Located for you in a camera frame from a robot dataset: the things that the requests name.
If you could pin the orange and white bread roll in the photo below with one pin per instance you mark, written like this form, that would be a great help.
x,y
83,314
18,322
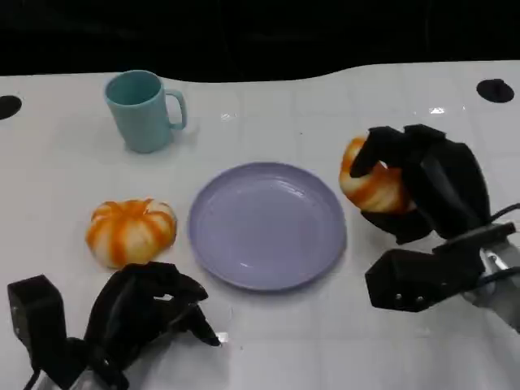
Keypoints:
x,y
378,191
130,233

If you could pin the lilac plate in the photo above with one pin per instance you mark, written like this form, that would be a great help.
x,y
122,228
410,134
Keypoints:
x,y
264,227

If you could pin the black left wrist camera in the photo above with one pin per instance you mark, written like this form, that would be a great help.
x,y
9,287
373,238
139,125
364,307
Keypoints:
x,y
34,310

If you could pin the black table grommet hole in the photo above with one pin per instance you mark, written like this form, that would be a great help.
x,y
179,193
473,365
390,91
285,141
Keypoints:
x,y
8,107
495,90

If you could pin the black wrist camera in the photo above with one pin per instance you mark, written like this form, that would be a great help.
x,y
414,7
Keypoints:
x,y
34,310
406,280

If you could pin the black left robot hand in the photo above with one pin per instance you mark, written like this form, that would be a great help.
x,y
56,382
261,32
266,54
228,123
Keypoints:
x,y
126,308

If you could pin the pale green mug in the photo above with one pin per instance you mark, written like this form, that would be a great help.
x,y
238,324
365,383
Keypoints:
x,y
140,120

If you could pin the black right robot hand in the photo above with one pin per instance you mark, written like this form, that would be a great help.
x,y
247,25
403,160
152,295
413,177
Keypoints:
x,y
451,183

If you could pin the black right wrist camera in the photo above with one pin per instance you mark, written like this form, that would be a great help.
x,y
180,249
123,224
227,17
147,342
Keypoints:
x,y
406,280

